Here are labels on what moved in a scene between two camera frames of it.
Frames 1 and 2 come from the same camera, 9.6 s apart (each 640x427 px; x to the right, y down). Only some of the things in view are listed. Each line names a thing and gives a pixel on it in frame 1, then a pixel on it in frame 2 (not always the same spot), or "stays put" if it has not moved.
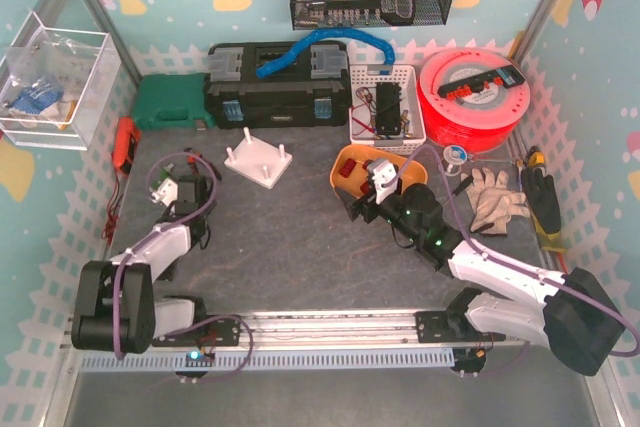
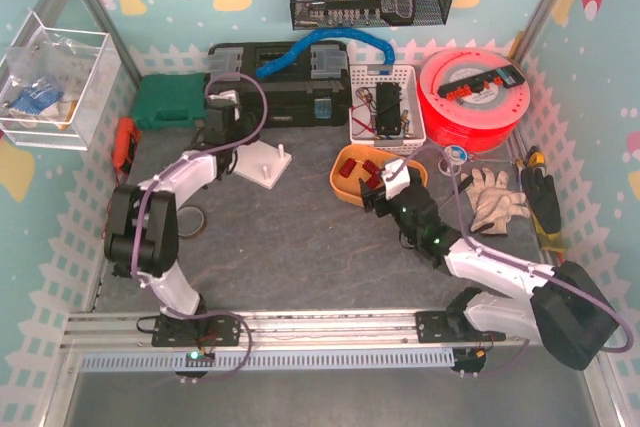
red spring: (347, 167) stays put
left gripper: (189, 187) → (218, 119)
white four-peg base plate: (258, 161) stays put
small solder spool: (454, 156) stays put
